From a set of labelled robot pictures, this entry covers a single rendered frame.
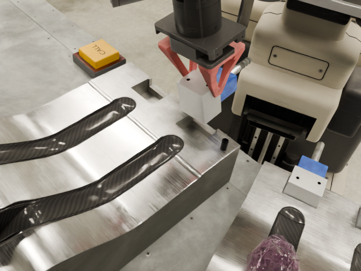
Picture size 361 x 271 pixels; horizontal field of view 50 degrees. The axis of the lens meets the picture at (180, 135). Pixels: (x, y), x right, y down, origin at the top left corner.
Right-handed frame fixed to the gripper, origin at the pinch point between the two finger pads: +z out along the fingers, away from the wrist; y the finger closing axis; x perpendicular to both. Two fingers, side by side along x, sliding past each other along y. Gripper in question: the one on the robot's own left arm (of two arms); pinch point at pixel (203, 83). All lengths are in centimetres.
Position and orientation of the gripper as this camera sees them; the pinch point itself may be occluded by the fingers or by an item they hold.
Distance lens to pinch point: 55.5
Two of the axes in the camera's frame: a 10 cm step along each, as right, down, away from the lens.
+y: 6.9, 4.7, -5.5
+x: 7.1, -5.6, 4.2
